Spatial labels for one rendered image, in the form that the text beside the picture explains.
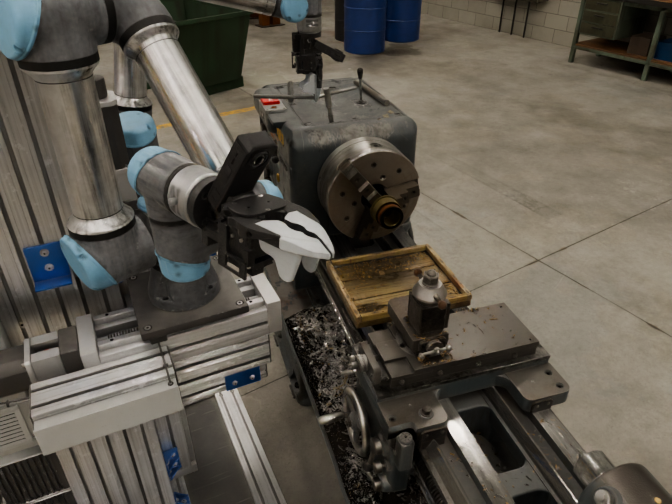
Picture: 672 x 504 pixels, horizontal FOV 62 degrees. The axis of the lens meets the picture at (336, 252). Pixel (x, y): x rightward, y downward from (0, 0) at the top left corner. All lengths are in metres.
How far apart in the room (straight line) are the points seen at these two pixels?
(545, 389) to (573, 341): 1.63
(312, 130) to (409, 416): 0.97
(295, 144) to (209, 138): 0.93
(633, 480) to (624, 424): 1.75
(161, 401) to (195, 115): 0.58
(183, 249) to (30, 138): 0.49
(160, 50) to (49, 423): 0.70
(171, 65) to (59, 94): 0.17
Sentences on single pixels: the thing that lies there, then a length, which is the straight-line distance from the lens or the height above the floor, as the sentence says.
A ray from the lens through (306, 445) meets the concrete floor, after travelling 2.41.
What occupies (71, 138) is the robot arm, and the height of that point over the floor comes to 1.57.
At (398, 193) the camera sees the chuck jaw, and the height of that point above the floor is 1.11.
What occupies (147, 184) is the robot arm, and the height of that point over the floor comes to 1.57.
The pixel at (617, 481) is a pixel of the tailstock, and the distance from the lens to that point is 1.01.
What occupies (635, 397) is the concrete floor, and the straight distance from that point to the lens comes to 2.90.
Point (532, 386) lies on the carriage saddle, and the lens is 1.45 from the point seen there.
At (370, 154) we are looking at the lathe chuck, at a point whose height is 1.23.
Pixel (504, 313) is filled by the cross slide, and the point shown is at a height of 0.97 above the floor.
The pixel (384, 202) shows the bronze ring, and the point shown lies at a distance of 1.67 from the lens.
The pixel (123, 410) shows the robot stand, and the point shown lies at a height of 1.05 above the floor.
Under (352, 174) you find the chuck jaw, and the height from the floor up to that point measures 1.18.
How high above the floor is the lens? 1.90
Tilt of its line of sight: 33 degrees down
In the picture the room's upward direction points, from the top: straight up
